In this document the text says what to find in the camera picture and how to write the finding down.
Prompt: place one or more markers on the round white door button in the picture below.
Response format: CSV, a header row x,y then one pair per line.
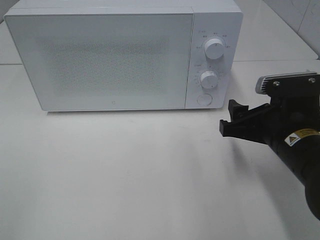
x,y
204,99

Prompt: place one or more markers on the white microwave oven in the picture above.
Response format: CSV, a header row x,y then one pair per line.
x,y
210,19

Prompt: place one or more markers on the white microwave knob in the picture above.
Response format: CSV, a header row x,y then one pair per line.
x,y
209,79
214,48

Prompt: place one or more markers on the white microwave door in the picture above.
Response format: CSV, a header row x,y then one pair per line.
x,y
105,62

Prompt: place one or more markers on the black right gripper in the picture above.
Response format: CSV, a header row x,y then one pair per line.
x,y
290,126

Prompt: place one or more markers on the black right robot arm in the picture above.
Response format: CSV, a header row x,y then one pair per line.
x,y
308,173

